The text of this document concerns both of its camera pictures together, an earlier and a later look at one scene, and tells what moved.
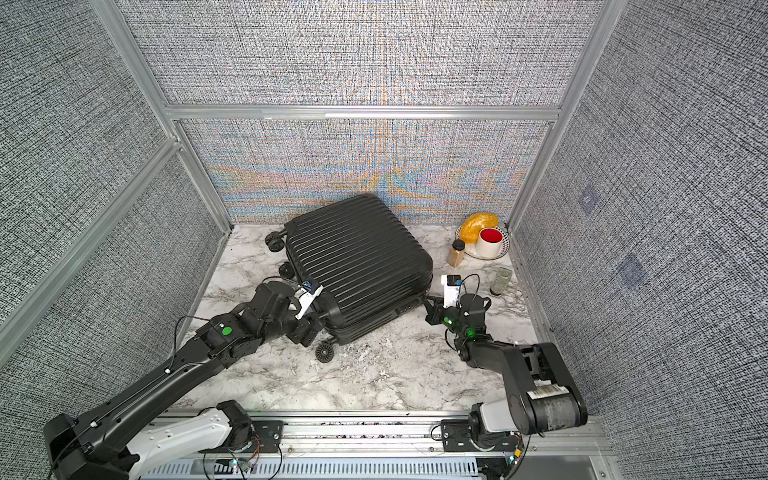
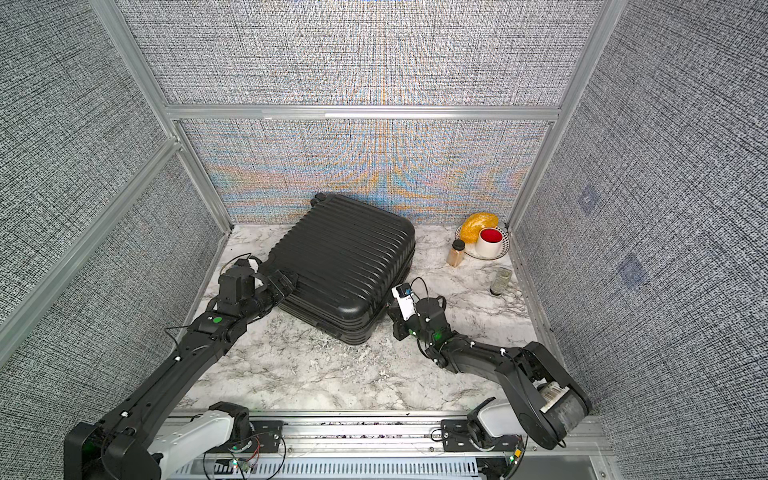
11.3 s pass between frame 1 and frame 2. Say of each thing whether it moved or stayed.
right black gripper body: moved
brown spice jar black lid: stayed
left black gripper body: moved
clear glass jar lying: stayed
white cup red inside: stayed
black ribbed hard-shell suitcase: moved
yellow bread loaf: stayed
